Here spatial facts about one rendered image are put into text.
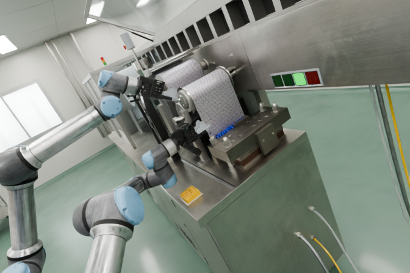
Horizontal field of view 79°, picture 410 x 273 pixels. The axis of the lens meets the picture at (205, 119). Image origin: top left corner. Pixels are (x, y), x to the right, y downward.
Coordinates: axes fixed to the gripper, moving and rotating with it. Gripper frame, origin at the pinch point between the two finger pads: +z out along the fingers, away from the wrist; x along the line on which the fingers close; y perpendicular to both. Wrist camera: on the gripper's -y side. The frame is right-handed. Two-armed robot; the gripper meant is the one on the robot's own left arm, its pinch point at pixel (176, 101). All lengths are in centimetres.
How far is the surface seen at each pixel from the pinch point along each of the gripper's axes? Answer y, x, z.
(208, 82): 12.5, -5.3, 12.7
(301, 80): 16, -43, 34
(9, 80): 5, 550, -161
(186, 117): -6.6, 1.0, 7.4
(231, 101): 6.3, -6.3, 27.3
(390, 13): 30, -77, 24
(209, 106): 0.8, -6.3, 15.1
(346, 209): -48, -10, 140
